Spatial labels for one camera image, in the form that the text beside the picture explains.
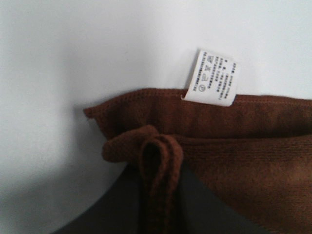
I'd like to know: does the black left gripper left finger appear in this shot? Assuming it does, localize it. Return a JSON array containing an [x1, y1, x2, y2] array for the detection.
[[54, 165, 141, 234]]

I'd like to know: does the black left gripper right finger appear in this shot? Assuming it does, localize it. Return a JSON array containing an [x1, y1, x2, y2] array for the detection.
[[178, 162, 268, 234]]

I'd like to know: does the brown towel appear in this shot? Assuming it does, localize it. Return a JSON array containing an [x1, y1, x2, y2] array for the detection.
[[84, 89, 312, 234]]

